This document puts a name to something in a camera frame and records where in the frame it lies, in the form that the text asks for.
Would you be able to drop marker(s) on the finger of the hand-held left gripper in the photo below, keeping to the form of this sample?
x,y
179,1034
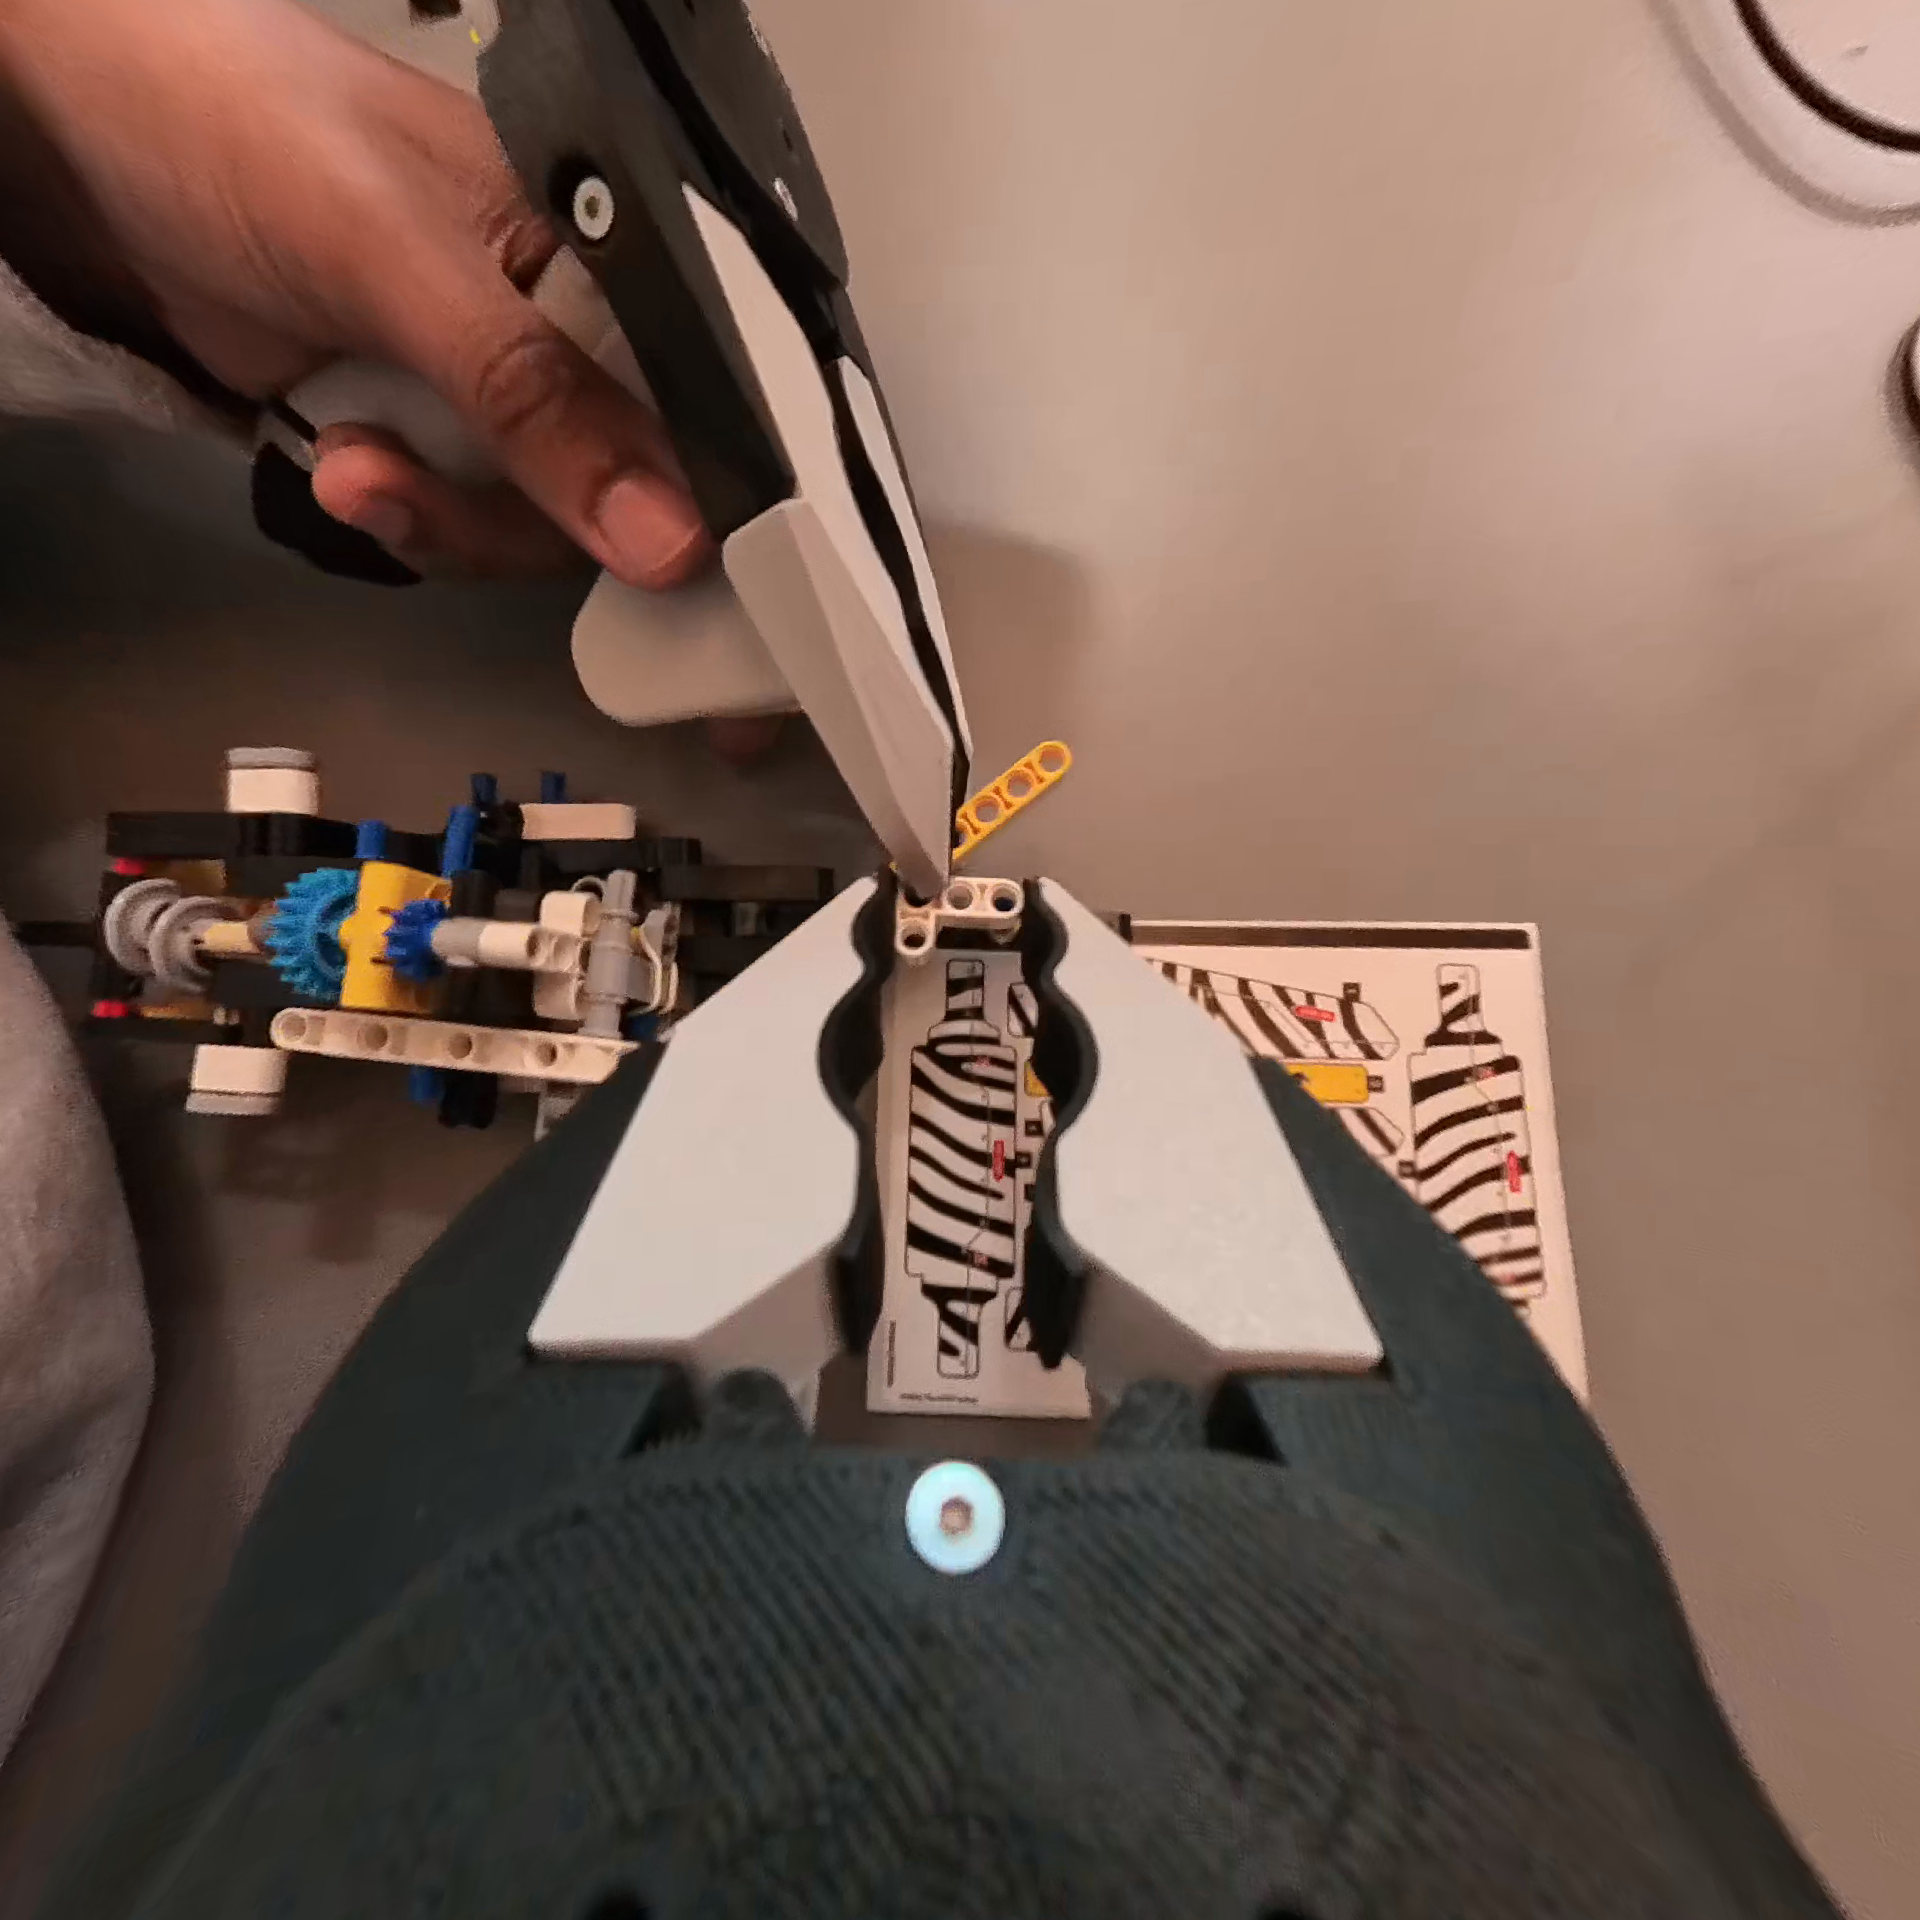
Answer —
x,y
849,661
901,495

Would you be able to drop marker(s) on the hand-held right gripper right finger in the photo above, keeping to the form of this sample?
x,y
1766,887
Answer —
x,y
1200,1185

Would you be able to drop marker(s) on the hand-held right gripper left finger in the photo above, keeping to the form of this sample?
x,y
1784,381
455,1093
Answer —
x,y
704,1185

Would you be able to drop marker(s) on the yellow lego beam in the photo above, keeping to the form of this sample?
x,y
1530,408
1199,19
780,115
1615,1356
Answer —
x,y
1021,788

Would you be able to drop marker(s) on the white lego T connector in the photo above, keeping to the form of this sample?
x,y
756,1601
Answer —
x,y
983,896

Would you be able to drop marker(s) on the lego vehicle chassis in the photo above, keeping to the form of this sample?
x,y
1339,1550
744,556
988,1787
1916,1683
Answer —
x,y
375,945

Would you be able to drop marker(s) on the person's left hand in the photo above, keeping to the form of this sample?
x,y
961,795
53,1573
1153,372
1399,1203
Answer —
x,y
225,180

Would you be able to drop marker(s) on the zebra striped sticker sheet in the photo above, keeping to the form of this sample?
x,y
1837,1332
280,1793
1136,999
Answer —
x,y
1523,1004

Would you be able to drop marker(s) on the person's grey sweatshirt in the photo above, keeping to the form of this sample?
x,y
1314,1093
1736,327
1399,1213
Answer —
x,y
68,1320

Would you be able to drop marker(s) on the white monitor stand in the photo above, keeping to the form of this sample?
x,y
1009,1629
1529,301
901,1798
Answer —
x,y
1800,91

